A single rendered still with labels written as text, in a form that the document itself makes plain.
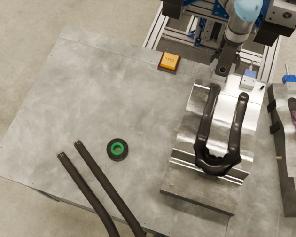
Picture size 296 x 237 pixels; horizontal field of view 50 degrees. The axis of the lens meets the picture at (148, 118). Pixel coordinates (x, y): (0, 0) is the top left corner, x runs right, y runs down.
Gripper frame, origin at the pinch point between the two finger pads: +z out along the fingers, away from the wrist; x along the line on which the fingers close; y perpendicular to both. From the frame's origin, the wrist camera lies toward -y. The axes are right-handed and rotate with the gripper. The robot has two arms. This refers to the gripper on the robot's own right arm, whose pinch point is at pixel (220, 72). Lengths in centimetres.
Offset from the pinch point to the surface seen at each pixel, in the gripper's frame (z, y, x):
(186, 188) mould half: 5.1, -44.8, -0.1
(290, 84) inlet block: 2.9, 5.1, -26.8
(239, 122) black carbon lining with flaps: 3.3, -16.1, -11.6
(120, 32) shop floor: 91, 69, 73
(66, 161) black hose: 7, -49, 43
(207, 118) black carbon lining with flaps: 3.2, -18.6, -0.3
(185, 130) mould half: -1.5, -27.6, 5.9
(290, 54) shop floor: 91, 92, -51
